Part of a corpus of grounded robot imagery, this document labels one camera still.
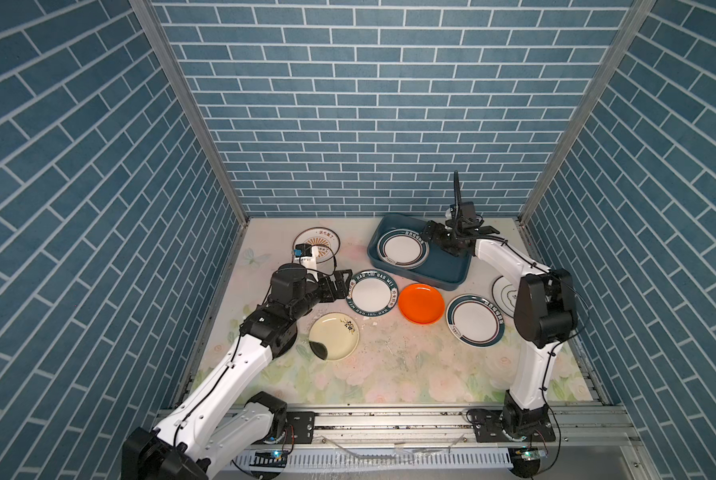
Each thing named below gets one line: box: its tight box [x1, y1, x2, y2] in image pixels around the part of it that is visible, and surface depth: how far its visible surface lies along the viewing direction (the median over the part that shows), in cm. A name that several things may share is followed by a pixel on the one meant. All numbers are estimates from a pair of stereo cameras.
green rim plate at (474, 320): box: [445, 293, 505, 349], surface depth 93 cm
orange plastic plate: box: [398, 283, 445, 325], surface depth 98 cm
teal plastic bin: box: [368, 239, 472, 290], surface depth 104 cm
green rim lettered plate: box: [346, 269, 399, 317], surface depth 101 cm
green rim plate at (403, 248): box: [377, 228, 430, 270], surface depth 111 cm
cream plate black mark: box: [308, 312, 360, 361], surface depth 91 cm
